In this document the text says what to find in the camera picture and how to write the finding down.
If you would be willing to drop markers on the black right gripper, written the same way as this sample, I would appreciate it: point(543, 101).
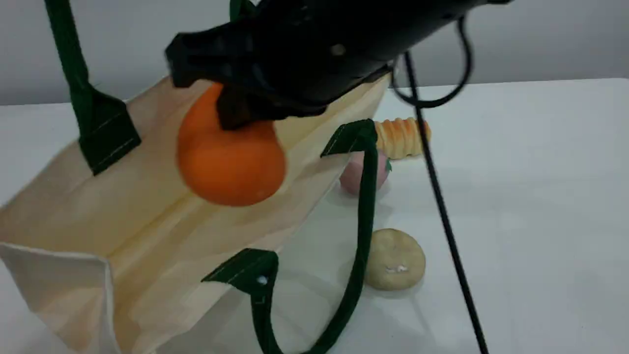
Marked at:
point(285, 64)

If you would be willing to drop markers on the round beige egg yolk pastry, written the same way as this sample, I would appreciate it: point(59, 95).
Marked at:
point(395, 260)

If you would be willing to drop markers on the pink toy peach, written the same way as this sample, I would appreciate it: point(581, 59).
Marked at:
point(353, 174)

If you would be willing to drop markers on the striped golden bread roll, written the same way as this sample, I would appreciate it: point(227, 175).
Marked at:
point(400, 137)

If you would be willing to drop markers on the orange toy fruit with stem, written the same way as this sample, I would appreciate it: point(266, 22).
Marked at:
point(231, 164)

